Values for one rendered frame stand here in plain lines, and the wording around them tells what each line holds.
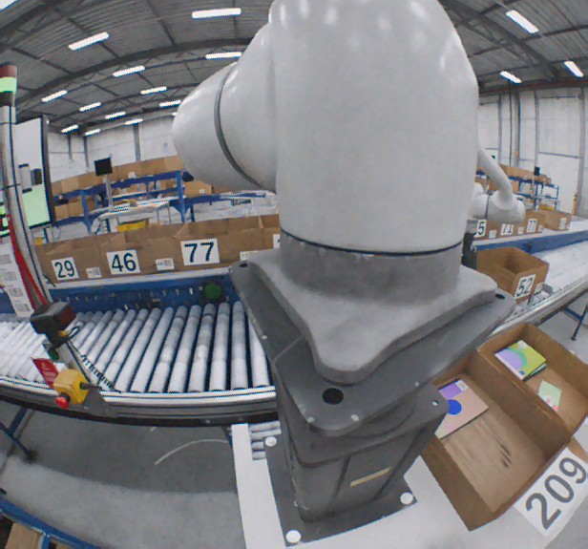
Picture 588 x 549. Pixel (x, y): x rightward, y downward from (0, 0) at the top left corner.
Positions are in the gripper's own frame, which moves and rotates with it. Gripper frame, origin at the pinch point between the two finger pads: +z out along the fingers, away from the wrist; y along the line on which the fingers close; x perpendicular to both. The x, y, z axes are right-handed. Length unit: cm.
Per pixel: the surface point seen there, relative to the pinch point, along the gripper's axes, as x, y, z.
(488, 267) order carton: 16.0, 5.0, -2.9
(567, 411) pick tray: -13, 73, 10
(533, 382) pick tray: -14, 58, 9
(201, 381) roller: -109, 22, 11
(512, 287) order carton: 16.3, 21.0, 0.2
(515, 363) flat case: -18, 50, 6
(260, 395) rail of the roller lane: -92, 30, 11
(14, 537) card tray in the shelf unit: -167, 79, 24
